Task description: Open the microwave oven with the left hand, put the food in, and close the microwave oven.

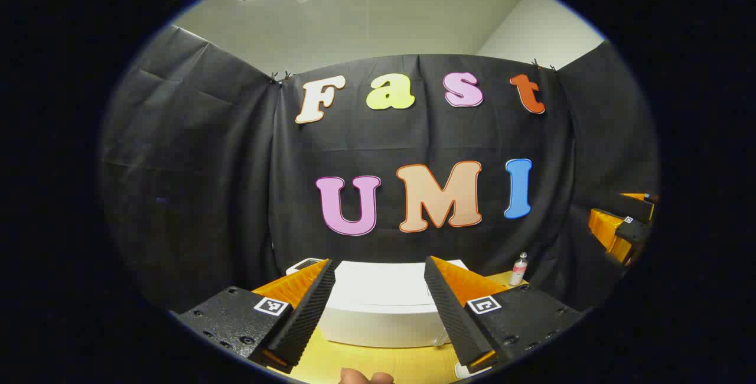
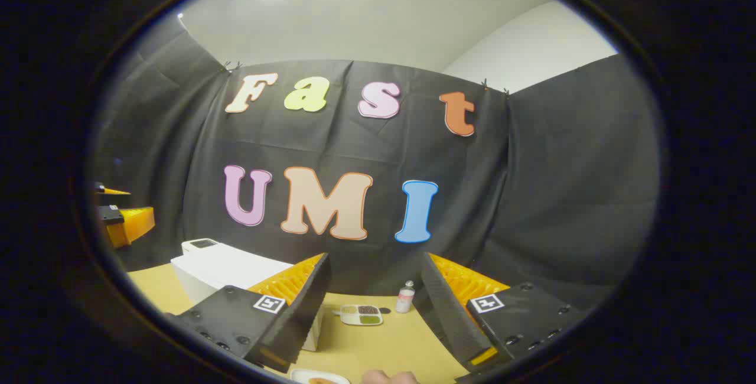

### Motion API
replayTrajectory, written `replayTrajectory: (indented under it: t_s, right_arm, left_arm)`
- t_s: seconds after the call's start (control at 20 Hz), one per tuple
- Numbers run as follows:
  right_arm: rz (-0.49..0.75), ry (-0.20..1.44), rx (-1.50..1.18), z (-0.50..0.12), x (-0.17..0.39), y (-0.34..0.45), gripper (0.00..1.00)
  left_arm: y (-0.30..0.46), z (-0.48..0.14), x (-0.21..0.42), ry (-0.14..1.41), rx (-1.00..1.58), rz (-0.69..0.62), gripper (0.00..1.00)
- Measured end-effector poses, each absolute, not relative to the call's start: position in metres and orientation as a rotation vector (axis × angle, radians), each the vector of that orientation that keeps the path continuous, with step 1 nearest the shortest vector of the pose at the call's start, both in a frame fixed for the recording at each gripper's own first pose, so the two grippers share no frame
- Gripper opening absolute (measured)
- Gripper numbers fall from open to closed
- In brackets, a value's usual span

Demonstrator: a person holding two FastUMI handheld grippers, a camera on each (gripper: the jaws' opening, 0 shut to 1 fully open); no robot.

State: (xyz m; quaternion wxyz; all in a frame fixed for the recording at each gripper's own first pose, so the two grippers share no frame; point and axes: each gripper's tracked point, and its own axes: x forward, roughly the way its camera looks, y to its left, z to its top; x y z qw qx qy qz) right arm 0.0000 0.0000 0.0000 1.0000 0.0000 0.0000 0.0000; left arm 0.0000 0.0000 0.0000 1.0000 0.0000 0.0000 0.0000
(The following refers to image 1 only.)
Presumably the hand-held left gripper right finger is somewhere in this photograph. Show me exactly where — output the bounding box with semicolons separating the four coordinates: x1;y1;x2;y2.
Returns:
423;255;586;373

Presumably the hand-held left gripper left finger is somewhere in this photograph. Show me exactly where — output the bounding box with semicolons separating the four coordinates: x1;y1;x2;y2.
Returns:
176;258;337;374

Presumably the white microwave oven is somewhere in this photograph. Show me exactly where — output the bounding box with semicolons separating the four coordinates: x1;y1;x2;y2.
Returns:
318;259;470;349

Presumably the white device with dark screen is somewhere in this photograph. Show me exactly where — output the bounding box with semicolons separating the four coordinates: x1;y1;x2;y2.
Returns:
286;258;325;275

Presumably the small pink label bottle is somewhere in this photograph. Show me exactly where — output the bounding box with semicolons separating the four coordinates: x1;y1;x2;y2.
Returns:
509;252;529;287

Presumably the black backdrop cloth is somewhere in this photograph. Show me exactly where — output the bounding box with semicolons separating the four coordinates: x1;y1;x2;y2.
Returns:
99;24;661;314

